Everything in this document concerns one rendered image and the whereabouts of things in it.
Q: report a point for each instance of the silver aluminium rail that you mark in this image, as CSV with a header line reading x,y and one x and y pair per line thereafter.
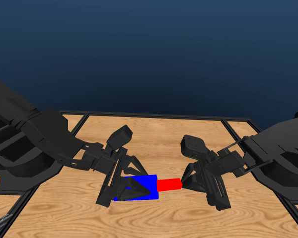
x,y
0,223

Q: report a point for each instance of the black table frame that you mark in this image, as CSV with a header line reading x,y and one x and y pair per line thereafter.
x,y
151,115

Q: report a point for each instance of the blue hollow socket block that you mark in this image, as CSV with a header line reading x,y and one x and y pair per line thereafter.
x,y
151,183

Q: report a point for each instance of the thin red peg bar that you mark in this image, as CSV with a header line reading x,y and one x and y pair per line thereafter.
x,y
169,184

